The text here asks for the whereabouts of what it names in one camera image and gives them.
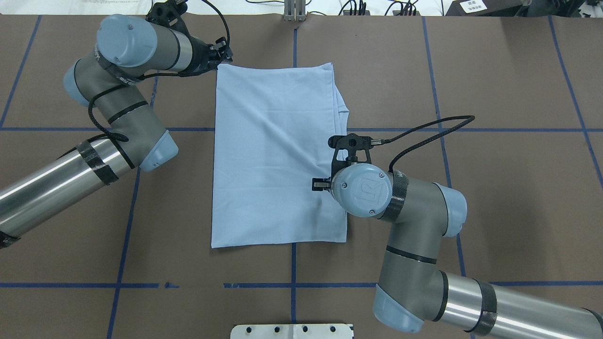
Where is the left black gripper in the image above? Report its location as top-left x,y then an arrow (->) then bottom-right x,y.
189,37 -> 233,74

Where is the light blue t-shirt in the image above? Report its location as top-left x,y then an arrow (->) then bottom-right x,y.
211,63 -> 350,249

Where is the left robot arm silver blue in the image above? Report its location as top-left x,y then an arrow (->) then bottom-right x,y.
1,9 -> 233,248

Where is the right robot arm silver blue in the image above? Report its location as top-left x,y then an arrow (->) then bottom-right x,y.
311,163 -> 602,339

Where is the black power adapter box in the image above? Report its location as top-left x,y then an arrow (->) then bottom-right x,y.
444,0 -> 532,17

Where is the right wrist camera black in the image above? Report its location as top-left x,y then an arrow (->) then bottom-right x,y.
327,133 -> 374,177

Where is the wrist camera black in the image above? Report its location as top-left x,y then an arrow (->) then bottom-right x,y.
327,133 -> 374,177
145,0 -> 188,27

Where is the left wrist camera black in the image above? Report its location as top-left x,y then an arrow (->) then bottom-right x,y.
145,0 -> 188,27

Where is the aluminium frame post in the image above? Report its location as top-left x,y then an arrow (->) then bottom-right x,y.
284,0 -> 311,22

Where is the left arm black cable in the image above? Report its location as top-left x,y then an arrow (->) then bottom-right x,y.
87,0 -> 231,142

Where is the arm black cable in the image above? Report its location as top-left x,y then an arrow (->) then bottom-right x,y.
87,0 -> 231,142
370,115 -> 475,172

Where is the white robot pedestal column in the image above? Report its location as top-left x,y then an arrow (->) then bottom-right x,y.
230,323 -> 355,339

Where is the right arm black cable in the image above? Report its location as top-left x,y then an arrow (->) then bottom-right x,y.
370,115 -> 475,172

